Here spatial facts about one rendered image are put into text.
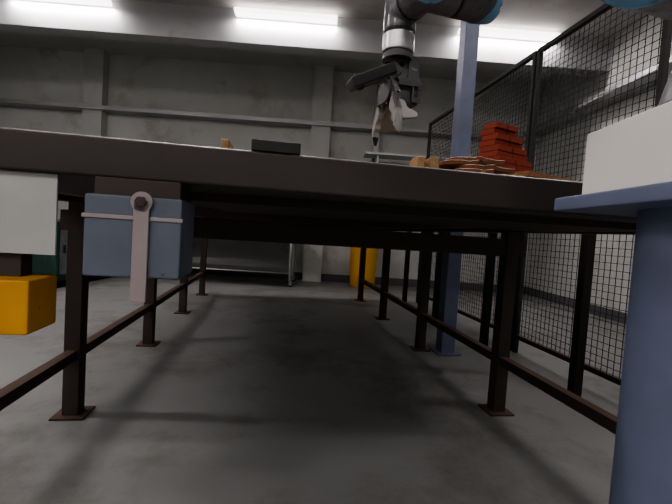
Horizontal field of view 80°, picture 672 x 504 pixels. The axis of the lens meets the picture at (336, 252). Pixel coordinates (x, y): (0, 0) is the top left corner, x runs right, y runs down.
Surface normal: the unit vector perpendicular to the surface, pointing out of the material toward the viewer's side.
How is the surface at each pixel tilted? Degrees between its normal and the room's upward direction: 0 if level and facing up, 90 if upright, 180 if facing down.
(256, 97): 90
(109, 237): 90
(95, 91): 90
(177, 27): 90
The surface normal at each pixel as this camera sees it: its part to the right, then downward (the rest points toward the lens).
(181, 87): 0.03, 0.05
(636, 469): -0.99, -0.06
